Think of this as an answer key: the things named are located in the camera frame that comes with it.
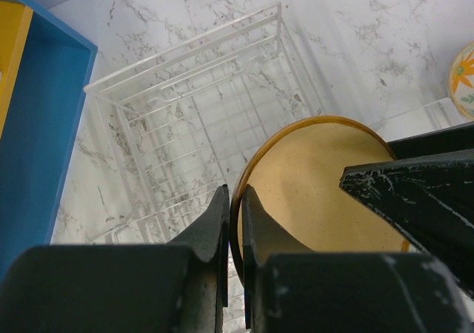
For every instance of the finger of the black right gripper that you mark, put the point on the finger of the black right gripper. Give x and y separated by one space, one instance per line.
451 139
428 200

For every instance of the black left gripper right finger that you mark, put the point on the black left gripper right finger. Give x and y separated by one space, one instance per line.
290 288

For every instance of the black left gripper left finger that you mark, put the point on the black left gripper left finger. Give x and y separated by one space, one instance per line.
179 286

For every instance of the white floral bowl orange flowers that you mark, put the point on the white floral bowl orange flowers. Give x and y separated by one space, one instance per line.
460 81

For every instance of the cream bowl with bird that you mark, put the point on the cream bowl with bird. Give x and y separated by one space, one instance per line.
296 177

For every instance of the blue pink yellow shelf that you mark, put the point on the blue pink yellow shelf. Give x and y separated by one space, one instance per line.
40 130

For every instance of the white wire dish rack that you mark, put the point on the white wire dish rack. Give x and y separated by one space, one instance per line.
184 121

